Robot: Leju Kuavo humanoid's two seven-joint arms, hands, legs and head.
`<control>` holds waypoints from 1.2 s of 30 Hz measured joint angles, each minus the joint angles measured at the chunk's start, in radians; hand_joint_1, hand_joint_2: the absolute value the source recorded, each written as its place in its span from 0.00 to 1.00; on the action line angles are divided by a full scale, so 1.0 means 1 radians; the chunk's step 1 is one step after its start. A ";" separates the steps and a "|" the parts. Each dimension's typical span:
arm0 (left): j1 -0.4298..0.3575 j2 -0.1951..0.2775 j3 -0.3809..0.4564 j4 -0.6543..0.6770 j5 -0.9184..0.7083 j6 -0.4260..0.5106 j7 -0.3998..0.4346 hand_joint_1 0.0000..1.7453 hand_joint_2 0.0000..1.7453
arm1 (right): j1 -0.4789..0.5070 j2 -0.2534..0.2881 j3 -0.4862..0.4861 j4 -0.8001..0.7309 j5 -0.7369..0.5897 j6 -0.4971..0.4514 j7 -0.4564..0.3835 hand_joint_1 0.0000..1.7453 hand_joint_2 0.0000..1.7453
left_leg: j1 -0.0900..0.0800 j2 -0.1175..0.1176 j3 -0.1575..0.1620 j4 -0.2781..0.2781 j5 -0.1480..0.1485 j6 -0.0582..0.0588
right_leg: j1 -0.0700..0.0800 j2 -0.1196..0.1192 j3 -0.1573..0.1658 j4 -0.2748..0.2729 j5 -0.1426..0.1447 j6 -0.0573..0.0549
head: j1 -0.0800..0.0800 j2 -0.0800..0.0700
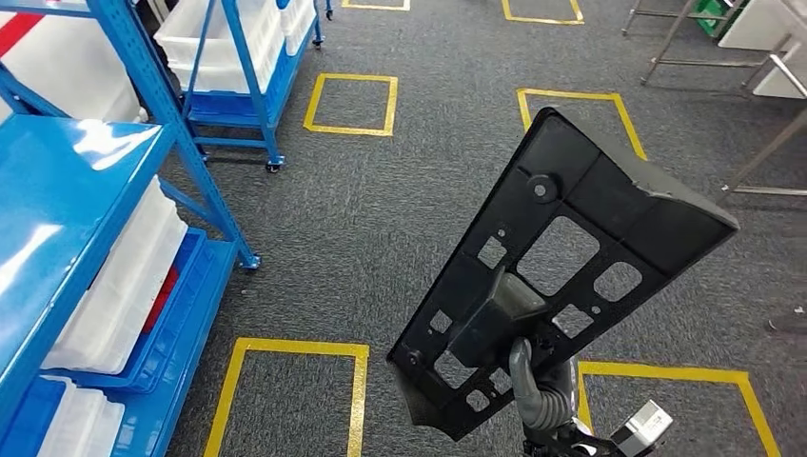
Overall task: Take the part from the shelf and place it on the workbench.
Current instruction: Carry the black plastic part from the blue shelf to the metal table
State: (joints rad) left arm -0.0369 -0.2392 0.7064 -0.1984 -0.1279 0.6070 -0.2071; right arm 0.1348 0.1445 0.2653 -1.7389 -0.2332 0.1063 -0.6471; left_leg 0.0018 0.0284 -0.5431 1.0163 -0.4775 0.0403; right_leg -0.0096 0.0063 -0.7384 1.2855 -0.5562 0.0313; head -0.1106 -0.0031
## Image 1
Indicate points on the white plastic crate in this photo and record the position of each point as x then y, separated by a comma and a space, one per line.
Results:
296, 25
113, 296
220, 44
82, 422

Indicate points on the white cabinet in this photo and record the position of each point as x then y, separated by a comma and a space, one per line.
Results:
750, 25

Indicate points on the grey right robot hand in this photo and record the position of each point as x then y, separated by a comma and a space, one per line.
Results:
542, 397

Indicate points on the blue metal shelf rack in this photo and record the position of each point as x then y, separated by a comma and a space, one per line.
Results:
63, 189

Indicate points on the red object in crate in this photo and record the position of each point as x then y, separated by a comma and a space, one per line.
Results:
161, 299

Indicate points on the blue wheeled shelf rack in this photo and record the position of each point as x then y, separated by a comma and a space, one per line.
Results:
252, 107

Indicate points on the black plastic plate bracket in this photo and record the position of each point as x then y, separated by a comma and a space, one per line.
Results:
567, 151

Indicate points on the green plastic crate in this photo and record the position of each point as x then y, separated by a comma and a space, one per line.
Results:
715, 12

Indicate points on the white car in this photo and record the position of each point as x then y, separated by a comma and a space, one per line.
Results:
63, 75

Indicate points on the steel frame table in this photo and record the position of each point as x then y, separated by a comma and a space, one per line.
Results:
763, 151
668, 38

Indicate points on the red barrier belt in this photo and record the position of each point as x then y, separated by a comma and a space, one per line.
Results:
16, 35

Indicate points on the black camera bracket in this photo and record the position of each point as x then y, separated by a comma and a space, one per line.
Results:
567, 445

